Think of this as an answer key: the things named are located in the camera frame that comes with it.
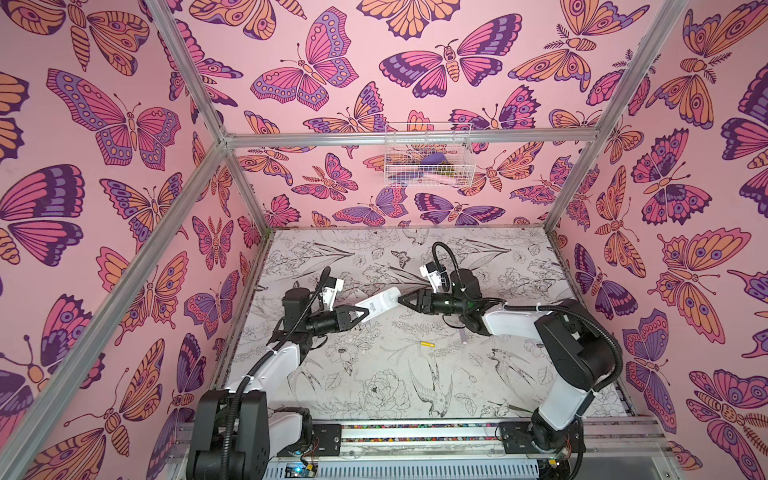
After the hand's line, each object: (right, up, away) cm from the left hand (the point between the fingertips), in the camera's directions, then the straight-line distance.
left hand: (367, 312), depth 80 cm
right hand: (+10, +3, +5) cm, 11 cm away
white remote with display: (+3, +2, +3) cm, 5 cm away
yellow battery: (+17, -12, +10) cm, 23 cm away
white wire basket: (+12, +52, +17) cm, 56 cm away
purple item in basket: (+21, +47, +17) cm, 54 cm away
